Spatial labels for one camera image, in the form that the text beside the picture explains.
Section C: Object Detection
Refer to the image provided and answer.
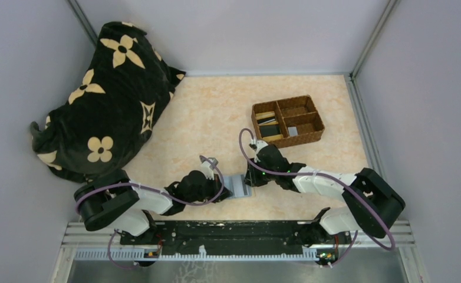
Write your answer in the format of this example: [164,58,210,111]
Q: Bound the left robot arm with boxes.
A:
[74,170,233,236]

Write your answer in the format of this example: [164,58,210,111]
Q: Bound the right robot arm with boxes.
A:
[245,140,406,239]

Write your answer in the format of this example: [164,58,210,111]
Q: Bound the cards in basket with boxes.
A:
[255,111,284,142]

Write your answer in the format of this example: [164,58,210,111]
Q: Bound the brown woven divided basket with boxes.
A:
[251,96,325,148]

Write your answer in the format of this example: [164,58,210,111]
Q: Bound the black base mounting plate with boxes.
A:
[120,219,351,256]

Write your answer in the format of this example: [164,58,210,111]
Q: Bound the black floral blanket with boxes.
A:
[30,21,186,183]

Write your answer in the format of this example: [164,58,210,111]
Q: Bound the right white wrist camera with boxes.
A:
[249,139,269,154]

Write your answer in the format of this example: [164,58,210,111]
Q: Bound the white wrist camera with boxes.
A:
[199,156,219,180]
[249,139,269,154]

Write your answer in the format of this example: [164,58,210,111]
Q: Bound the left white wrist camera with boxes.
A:
[199,156,219,180]

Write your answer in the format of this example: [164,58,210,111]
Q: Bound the aluminium frame rail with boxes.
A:
[344,0,415,247]

